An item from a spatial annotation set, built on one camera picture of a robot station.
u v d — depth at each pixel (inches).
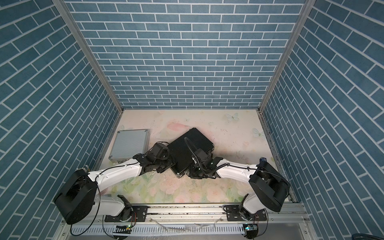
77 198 16.3
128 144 38.7
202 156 26.6
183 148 27.7
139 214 29.0
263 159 35.8
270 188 17.2
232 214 28.9
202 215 29.1
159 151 26.6
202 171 25.6
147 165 24.3
